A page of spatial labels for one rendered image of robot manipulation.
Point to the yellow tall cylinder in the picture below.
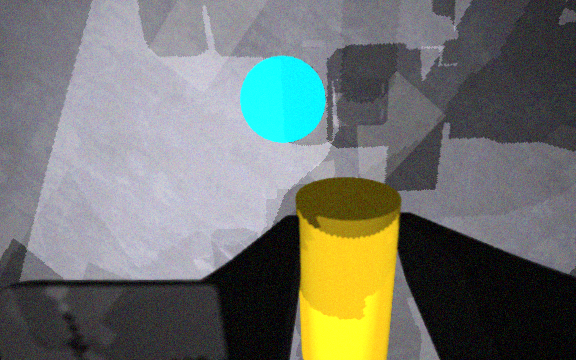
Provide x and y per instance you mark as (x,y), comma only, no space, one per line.
(348,242)

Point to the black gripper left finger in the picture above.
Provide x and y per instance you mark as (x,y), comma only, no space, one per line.
(244,310)

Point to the cyan circle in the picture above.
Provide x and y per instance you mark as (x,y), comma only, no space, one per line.
(282,99)

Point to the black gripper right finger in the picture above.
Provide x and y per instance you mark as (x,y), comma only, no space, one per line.
(482,303)

